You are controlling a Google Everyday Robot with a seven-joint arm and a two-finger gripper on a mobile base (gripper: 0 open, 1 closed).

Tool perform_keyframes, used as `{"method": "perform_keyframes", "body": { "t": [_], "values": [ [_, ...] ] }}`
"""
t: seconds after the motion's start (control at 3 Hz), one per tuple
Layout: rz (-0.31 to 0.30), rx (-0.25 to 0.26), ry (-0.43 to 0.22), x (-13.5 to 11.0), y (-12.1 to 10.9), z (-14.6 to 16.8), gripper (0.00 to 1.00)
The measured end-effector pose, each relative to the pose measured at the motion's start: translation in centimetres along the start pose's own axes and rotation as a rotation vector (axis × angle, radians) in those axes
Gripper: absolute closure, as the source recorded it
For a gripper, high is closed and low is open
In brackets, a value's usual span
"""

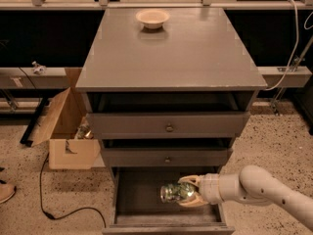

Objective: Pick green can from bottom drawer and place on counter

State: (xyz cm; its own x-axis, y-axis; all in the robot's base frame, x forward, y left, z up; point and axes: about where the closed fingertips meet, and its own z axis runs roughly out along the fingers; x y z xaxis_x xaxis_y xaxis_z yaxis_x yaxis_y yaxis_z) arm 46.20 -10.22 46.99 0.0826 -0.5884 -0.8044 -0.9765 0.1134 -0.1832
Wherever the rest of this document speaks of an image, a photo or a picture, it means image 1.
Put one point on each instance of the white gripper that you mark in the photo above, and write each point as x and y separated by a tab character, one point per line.
209	188

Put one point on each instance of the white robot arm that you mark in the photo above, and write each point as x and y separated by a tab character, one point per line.
253	185

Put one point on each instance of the middle grey drawer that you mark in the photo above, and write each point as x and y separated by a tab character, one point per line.
165	157

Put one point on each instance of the grey drawer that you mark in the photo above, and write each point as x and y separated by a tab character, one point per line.
168	125
137	208
165	157

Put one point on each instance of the bottom grey drawer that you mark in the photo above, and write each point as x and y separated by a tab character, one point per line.
137	208

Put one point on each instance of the grey drawer cabinet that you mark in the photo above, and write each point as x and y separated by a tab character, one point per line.
195	63

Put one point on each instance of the top grey drawer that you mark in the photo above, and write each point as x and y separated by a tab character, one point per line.
168	125

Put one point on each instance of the cans inside cardboard box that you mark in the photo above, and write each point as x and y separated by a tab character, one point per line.
84	132

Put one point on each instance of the open cardboard box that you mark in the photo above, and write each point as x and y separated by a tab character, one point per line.
65	114

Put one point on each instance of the white bowl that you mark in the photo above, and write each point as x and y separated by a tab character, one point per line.
152	18

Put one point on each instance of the brown shoe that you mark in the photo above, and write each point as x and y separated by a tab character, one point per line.
7	191

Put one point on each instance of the crumpled item on shelf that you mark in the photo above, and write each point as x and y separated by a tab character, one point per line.
37	68

